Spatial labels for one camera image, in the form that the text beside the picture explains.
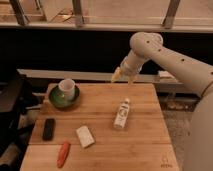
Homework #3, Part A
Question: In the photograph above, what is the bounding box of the white plastic bottle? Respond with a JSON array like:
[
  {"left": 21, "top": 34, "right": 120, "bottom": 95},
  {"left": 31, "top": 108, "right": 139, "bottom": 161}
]
[{"left": 113, "top": 98, "right": 130, "bottom": 129}]

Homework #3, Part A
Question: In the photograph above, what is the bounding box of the white ceramic cup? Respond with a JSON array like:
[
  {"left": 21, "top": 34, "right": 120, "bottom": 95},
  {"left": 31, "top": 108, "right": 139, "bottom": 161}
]
[{"left": 58, "top": 79, "right": 75, "bottom": 100}]

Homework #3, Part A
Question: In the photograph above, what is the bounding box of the green bowl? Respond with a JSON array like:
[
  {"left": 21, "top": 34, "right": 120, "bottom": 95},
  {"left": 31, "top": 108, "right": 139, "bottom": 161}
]
[{"left": 48, "top": 86, "right": 80, "bottom": 108}]

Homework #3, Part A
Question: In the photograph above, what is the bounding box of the black rectangular device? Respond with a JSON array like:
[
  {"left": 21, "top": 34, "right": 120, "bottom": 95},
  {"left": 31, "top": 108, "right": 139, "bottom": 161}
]
[{"left": 42, "top": 118, "right": 55, "bottom": 141}]

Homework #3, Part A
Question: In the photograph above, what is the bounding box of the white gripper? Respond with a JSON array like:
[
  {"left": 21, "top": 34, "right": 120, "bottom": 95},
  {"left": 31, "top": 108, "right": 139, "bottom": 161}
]
[{"left": 111, "top": 57, "right": 142, "bottom": 85}]

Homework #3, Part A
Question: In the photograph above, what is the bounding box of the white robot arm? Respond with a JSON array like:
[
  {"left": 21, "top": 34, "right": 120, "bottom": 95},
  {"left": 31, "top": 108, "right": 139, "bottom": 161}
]
[{"left": 111, "top": 32, "right": 213, "bottom": 171}]

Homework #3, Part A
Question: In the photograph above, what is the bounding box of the white rectangular block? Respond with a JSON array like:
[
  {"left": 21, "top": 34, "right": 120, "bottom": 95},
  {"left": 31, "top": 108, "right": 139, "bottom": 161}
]
[{"left": 76, "top": 126, "right": 95, "bottom": 148}]

